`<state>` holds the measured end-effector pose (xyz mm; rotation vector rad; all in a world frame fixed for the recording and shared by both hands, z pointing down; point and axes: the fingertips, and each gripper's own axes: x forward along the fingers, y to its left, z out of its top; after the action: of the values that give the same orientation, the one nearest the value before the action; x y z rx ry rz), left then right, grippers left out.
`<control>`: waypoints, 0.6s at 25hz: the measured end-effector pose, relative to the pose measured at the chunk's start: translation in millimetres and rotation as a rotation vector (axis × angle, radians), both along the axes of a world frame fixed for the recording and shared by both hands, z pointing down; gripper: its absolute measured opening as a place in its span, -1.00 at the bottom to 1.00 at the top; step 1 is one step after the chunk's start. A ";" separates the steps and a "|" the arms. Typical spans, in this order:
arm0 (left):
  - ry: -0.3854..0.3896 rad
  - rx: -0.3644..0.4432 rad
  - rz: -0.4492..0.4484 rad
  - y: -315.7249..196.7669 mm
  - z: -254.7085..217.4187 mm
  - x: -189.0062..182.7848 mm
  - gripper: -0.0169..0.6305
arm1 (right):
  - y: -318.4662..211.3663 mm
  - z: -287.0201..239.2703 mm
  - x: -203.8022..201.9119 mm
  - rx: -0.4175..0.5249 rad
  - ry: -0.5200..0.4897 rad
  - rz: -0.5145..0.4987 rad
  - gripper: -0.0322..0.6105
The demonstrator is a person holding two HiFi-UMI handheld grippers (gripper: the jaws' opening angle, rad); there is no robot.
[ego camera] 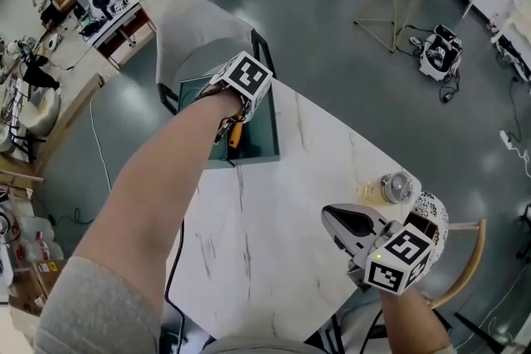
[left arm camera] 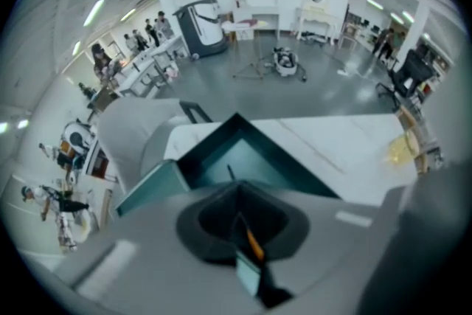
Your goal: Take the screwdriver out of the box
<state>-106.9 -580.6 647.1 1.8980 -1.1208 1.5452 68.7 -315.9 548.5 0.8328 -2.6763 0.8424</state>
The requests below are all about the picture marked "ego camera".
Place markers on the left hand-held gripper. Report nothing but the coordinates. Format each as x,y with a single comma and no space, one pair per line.
245,79

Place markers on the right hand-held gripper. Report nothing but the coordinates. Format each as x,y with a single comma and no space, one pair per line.
394,261

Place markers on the dark green box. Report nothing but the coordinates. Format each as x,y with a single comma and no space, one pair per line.
263,128

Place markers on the person's right forearm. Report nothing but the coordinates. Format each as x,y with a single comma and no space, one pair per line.
408,323

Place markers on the person's left forearm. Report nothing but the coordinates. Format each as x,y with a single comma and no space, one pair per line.
166,178

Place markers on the cardboard box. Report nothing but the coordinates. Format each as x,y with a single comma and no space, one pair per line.
29,290

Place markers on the plastic bottle yellow liquid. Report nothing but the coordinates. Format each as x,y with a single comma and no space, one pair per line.
396,186

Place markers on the brown wooden organizer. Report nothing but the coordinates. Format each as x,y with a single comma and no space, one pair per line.
423,224

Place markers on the grey upholstered chair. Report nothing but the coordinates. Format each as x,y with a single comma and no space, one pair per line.
199,37

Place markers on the wooden chair patterned cushion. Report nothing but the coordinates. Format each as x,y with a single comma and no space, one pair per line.
477,253

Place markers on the white brown low table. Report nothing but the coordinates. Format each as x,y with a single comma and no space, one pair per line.
124,18

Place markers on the white power strip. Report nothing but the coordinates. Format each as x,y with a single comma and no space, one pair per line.
505,139

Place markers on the white round pouf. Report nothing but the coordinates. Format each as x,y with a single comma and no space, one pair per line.
41,112

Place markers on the pack of clear bottles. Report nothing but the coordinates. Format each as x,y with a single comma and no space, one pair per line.
39,238

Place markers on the white marble table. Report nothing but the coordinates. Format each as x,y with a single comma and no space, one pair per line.
95,311

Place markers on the black white floor device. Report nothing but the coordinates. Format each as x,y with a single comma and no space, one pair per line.
514,58

